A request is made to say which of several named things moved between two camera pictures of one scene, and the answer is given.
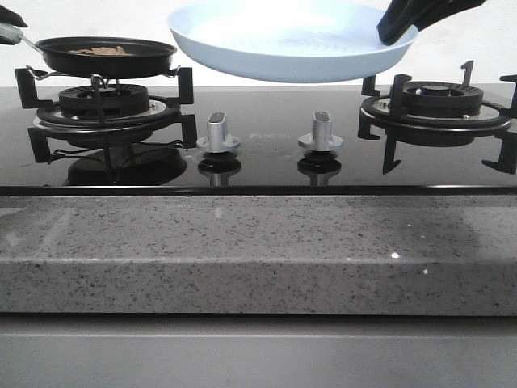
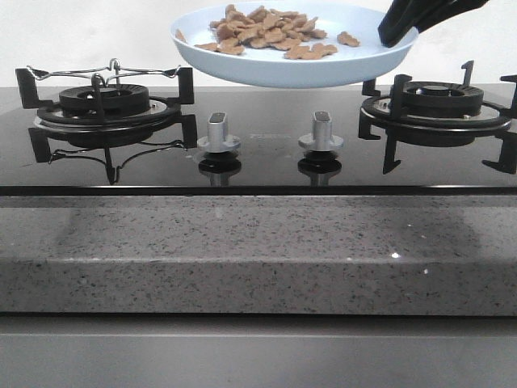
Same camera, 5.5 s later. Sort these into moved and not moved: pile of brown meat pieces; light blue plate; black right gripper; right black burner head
Moved: pile of brown meat pieces
Not moved: light blue plate; black right gripper; right black burner head
